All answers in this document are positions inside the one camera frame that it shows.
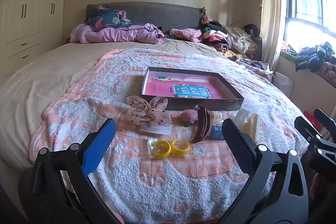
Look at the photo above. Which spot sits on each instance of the dark puffer jacket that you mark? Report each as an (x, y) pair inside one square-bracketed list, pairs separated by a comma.
[(315, 56)]

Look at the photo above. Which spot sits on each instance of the pink book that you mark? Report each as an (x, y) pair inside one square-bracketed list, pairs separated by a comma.
[(162, 88)]

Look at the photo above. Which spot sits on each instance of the dark floral pillow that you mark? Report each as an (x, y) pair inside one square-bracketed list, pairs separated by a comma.
[(107, 18)]

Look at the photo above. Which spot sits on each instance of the purple quilt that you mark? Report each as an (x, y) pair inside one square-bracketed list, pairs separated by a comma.
[(118, 35)]

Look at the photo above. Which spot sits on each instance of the cream wardrobe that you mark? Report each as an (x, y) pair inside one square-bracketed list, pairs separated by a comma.
[(29, 16)]

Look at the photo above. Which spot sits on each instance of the pile of clothes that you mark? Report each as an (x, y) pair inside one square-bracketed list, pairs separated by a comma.
[(228, 37)]

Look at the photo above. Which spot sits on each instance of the cream curtain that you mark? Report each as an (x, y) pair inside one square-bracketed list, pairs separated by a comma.
[(270, 3)]

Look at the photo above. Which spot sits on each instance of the black bag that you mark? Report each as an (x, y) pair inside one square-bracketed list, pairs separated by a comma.
[(251, 29)]

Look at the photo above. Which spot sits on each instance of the colourful folded cloth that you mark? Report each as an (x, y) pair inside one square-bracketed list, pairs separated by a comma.
[(163, 39)]

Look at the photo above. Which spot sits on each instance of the brown hair claw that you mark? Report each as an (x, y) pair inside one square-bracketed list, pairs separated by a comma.
[(202, 124)]

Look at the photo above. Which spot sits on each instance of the small blue box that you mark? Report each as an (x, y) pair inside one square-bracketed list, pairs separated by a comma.
[(216, 132)]

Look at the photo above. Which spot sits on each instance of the white paper card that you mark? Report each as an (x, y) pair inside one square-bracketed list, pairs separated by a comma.
[(157, 130)]

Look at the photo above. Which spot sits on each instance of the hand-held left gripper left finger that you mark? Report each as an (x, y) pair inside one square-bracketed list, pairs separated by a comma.
[(98, 144)]

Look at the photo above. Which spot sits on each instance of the crumpled clothes at bed edge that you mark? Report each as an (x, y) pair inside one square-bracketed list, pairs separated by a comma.
[(256, 67)]

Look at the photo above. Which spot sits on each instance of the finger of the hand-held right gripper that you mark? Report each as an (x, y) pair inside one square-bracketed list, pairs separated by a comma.
[(307, 129), (326, 119)]

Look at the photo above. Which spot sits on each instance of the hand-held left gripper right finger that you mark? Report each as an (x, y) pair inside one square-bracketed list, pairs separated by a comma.
[(236, 146)]

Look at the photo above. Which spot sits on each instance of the orange white fleece blanket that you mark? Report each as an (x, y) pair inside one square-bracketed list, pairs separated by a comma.
[(162, 182)]

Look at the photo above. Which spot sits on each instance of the beige floral bow hair clip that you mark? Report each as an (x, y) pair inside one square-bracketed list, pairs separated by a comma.
[(147, 111)]

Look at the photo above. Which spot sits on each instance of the dark shallow cardboard box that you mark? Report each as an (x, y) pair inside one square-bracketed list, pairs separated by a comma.
[(197, 104)]

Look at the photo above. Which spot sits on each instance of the white plastic bag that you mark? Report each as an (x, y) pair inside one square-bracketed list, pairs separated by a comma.
[(283, 83)]

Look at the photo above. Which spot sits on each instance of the pink folded sweater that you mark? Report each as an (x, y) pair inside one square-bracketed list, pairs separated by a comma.
[(186, 34)]

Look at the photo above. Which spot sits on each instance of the grey quilted headboard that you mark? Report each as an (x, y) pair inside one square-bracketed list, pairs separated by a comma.
[(162, 14)]

